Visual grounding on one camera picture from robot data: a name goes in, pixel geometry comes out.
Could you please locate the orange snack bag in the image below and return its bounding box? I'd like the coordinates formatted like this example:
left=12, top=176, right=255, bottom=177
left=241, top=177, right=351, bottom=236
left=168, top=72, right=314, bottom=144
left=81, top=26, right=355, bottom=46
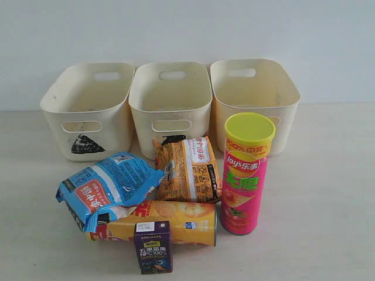
left=154, top=135, right=222, bottom=203

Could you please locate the pink Lay's chip can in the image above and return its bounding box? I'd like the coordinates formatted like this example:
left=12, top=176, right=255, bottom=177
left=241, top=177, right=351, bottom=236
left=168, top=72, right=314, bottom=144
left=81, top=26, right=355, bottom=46
left=220, top=112, right=276, bottom=235

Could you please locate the yellow Lay's chip can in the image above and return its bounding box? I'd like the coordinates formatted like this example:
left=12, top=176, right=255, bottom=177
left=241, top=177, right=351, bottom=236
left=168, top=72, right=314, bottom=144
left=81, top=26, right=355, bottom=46
left=85, top=201, right=217, bottom=246

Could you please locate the blue snack bag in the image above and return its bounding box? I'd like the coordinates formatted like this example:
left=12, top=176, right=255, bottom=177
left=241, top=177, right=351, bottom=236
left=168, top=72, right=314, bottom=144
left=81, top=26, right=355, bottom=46
left=56, top=152, right=165, bottom=232

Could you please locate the middle cream bin, square mark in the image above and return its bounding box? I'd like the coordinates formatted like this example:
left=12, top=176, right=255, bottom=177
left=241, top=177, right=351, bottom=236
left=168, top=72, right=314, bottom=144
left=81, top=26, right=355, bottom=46
left=128, top=62, right=213, bottom=160

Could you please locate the right cream bin, circle mark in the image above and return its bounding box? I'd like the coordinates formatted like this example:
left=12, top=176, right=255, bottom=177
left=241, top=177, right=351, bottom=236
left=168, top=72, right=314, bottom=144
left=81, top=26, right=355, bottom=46
left=210, top=59, right=301, bottom=156

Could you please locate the left cream bin, triangle mark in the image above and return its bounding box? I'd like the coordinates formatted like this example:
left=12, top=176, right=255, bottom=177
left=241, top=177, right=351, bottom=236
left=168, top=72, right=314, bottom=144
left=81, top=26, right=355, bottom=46
left=40, top=63, right=135, bottom=162

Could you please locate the purple juice carton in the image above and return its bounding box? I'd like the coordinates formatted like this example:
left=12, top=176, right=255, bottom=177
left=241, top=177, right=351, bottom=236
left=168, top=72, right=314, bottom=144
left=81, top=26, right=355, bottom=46
left=134, top=221, right=173, bottom=275

